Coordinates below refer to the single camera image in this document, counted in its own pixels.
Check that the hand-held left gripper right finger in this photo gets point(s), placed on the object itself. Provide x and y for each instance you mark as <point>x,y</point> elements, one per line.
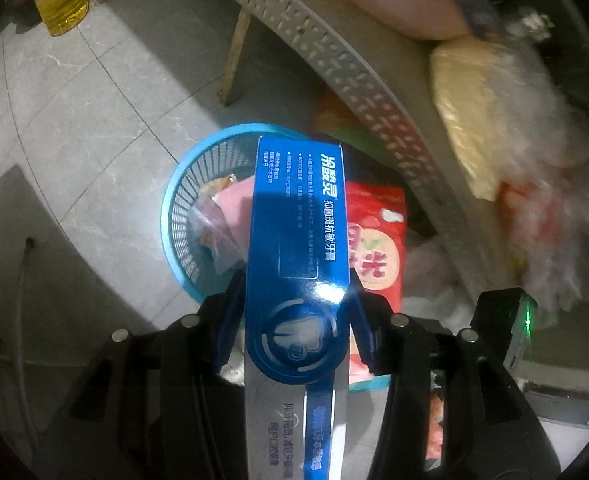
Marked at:
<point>367,340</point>

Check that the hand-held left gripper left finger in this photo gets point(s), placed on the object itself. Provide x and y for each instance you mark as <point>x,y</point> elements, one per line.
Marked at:
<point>227,330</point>

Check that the blue toothpaste box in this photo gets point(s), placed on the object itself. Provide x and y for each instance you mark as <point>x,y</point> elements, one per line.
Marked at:
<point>294,240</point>

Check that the blue plastic basket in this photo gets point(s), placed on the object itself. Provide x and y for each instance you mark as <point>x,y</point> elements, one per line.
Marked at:
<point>192,175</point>

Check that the white plastic bag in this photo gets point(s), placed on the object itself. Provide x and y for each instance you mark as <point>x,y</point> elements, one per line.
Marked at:
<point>439,285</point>

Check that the clear plastic wrapper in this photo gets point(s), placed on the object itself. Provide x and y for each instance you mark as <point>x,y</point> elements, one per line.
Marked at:
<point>219,245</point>

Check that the red snack packet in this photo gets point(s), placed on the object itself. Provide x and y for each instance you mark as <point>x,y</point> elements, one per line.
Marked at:
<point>379,240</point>

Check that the pink paper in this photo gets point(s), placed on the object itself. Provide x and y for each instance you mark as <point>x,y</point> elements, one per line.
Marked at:
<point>234,210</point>

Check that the yellow plastic bag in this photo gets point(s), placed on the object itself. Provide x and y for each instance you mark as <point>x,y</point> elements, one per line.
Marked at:
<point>474,110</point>

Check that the perforated grey table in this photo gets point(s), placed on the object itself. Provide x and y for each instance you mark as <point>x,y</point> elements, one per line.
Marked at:
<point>354,85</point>

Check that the dark bottle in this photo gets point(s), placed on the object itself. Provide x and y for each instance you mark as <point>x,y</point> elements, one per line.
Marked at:
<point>22,5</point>

